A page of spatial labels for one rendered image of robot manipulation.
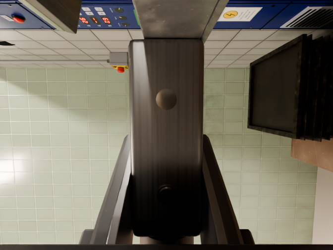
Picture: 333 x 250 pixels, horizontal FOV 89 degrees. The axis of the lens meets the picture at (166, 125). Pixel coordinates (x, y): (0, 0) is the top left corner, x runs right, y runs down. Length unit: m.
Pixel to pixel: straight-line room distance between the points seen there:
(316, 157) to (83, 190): 1.49
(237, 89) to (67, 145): 1.38
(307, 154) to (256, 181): 0.70
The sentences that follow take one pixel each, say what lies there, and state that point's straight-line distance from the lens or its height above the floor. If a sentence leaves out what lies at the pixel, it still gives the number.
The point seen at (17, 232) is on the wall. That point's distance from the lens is 2.04.
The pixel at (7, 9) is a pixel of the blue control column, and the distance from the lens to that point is 0.75.
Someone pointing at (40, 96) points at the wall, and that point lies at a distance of 1.63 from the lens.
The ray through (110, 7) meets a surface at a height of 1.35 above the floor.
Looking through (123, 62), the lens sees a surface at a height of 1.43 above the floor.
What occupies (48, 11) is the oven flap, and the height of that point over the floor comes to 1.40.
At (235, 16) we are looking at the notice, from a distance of 0.66.
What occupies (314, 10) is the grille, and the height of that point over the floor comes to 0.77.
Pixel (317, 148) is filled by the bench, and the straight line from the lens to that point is 0.93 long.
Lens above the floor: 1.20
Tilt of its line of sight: level
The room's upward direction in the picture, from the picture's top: 90 degrees counter-clockwise
